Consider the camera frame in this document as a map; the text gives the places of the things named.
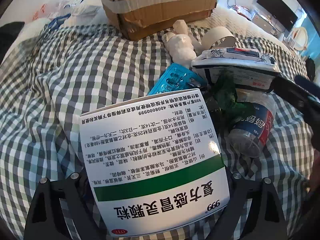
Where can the brown cardboard box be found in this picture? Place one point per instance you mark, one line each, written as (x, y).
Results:
(150, 7)

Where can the black cloth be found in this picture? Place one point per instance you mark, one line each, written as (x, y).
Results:
(11, 31)

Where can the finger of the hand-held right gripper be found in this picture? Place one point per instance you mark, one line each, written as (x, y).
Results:
(295, 92)

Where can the blue blister pack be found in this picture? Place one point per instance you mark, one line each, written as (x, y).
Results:
(172, 77)

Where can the oval wicker chair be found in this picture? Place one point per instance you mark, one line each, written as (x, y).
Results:
(300, 38)

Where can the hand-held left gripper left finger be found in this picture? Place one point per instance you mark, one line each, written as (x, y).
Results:
(75, 183)

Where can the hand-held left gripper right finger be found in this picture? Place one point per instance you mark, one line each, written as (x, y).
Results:
(240, 187)

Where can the clear plastic bottle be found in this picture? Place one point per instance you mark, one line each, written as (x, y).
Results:
(252, 130)

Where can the black television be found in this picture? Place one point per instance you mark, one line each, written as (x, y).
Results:
(277, 10)

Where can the beige tape roll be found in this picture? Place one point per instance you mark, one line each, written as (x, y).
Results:
(217, 33)

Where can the checked bed blanket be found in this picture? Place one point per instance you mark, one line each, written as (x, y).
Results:
(62, 92)

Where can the blue plastic bag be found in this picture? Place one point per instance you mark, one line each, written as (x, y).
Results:
(58, 22)

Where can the white green-striped medicine box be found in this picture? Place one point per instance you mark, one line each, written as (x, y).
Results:
(150, 155)

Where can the grey cabinet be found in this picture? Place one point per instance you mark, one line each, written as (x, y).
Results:
(262, 21)

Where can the green wrapper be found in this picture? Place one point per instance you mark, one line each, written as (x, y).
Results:
(226, 92)

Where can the floral print tissue pack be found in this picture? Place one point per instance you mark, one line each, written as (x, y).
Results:
(232, 60)

